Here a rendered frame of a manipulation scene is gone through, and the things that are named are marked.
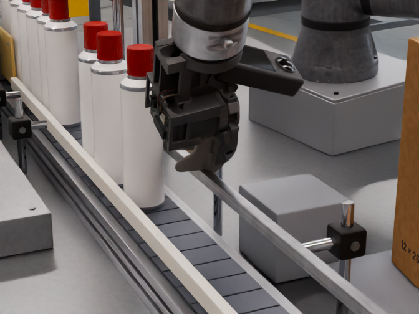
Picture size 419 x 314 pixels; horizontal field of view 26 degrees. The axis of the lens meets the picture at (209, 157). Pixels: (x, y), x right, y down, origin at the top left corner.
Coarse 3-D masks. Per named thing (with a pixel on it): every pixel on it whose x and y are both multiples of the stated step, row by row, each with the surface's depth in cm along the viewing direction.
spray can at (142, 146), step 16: (128, 48) 108; (144, 48) 108; (128, 64) 108; (144, 64) 108; (128, 80) 109; (144, 80) 108; (128, 96) 108; (144, 96) 108; (128, 112) 109; (144, 112) 109; (128, 128) 110; (144, 128) 110; (128, 144) 111; (144, 144) 110; (160, 144) 112; (128, 160) 112; (144, 160) 111; (160, 160) 112; (128, 176) 112; (144, 176) 112; (160, 176) 113; (128, 192) 113; (144, 192) 112; (160, 192) 114; (144, 208) 113
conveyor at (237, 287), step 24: (72, 168) 128; (96, 192) 119; (120, 216) 112; (168, 216) 112; (144, 240) 106; (192, 240) 106; (192, 264) 100; (216, 264) 100; (216, 288) 95; (240, 288) 95; (240, 312) 90; (264, 312) 90; (288, 312) 90
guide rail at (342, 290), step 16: (176, 160) 110; (208, 176) 102; (224, 192) 98; (240, 208) 95; (256, 208) 94; (256, 224) 92; (272, 224) 90; (272, 240) 89; (288, 240) 87; (288, 256) 86; (304, 256) 84; (320, 272) 81; (336, 272) 81; (336, 288) 79; (352, 288) 78; (352, 304) 77; (368, 304) 75
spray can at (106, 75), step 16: (112, 32) 116; (112, 48) 115; (96, 64) 116; (112, 64) 115; (96, 80) 116; (112, 80) 115; (96, 96) 117; (112, 96) 116; (96, 112) 118; (112, 112) 117; (96, 128) 118; (112, 128) 117; (96, 144) 119; (112, 144) 118; (96, 160) 120; (112, 160) 119; (112, 176) 120
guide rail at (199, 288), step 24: (24, 96) 150; (48, 120) 137; (72, 144) 127; (96, 168) 118; (120, 192) 110; (144, 216) 103; (168, 240) 97; (168, 264) 95; (192, 288) 90; (216, 312) 85
